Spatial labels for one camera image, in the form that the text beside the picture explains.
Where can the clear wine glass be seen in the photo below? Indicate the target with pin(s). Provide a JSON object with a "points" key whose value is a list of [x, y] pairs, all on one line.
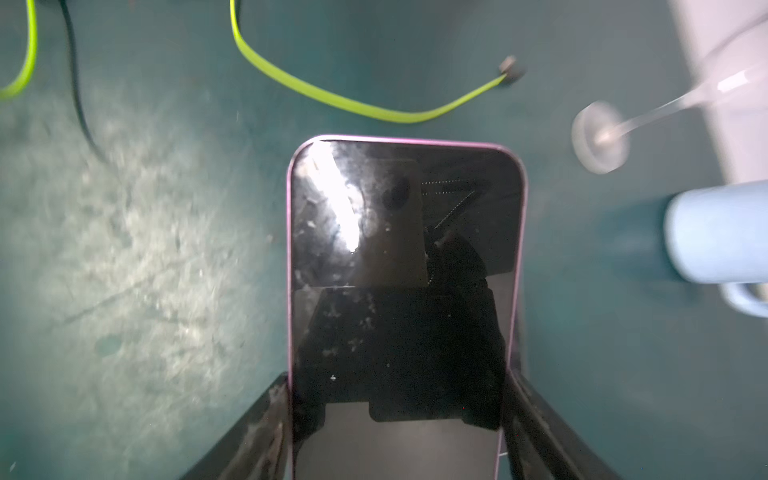
{"points": [[732, 76]]}

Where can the green table mat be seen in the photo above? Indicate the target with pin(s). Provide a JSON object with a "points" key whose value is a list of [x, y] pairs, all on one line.
{"points": [[143, 237]]}

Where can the light blue ceramic mug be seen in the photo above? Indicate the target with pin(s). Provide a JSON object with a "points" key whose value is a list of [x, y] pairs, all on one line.
{"points": [[718, 236]]}

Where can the green wired earphones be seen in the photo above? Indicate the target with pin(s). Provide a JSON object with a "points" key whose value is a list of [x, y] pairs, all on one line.
{"points": [[22, 79], [510, 71]]}

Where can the purple-edged black smartphone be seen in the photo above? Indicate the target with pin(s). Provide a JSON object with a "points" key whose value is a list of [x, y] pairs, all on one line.
{"points": [[403, 261]]}

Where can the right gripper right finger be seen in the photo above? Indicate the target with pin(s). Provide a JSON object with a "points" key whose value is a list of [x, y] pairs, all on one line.
{"points": [[535, 434]]}

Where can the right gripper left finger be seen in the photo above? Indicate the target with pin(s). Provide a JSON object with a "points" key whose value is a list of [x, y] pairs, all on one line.
{"points": [[257, 446]]}

